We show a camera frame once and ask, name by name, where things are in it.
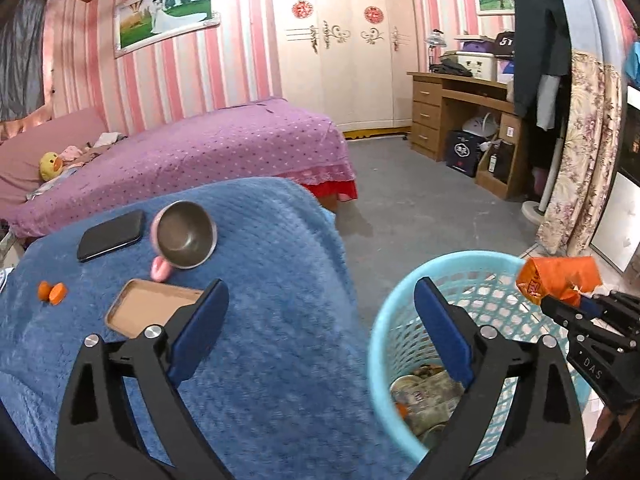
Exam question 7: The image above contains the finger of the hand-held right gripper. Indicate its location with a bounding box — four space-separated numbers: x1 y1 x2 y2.
542 295 609 335
596 290 640 348

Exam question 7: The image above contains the wooden desk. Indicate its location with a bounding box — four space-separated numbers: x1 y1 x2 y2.
407 70 532 202

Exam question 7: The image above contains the white storage box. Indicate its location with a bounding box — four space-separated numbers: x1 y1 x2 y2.
459 52 499 81

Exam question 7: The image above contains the brown tray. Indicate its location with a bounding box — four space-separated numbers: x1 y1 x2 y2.
103 278 206 340

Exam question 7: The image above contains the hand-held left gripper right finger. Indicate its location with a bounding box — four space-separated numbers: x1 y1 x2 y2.
410 277 586 480

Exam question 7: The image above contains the grey snack bag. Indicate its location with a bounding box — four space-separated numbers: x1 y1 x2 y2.
389 367 464 414

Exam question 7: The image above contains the orange snack wrapper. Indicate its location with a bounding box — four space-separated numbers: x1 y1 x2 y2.
515 255 604 307

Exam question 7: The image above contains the yellow duck plush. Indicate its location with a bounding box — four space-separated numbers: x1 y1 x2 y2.
39 151 65 181

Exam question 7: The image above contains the purple dotted bed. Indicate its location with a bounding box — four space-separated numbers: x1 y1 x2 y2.
0 97 359 252

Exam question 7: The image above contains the black flat bag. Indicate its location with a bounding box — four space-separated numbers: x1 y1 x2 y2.
487 142 514 184

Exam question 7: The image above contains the floral curtain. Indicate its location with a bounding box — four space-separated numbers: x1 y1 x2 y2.
537 49 624 257

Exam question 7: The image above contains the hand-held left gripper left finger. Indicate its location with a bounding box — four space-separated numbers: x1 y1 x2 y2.
55 279 233 480

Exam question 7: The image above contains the black printed box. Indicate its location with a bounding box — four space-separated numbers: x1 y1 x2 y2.
444 129 484 177

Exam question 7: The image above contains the desk lamp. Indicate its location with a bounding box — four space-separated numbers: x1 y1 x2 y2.
424 29 449 74

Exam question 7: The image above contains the framed wedding photo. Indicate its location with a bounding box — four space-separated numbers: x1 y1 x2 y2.
112 0 221 59

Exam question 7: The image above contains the white fan base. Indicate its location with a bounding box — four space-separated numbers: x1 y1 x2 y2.
521 199 551 222

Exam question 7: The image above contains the pink steel bowl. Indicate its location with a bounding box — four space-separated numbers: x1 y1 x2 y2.
149 200 219 282

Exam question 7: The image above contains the light blue plastic basket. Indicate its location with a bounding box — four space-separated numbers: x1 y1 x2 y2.
368 250 597 467

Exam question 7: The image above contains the dark clothes pile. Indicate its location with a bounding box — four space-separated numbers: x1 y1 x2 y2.
432 62 474 79

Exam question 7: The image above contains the pink covered headboard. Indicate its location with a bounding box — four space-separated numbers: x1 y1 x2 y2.
0 106 109 207

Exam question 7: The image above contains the grey curtain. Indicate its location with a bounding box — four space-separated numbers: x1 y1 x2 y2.
0 0 49 122

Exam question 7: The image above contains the cream wardrobe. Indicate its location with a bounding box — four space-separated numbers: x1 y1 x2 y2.
270 0 416 134

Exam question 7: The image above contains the white round appliance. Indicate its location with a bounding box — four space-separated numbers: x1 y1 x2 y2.
462 114 499 139

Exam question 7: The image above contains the black phone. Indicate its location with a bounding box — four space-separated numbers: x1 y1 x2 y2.
76 209 147 264

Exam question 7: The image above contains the black jacket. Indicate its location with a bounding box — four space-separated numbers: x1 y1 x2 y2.
512 0 571 119

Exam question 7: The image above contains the blue fleece blanket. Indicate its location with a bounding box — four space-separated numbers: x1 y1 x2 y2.
0 177 401 480

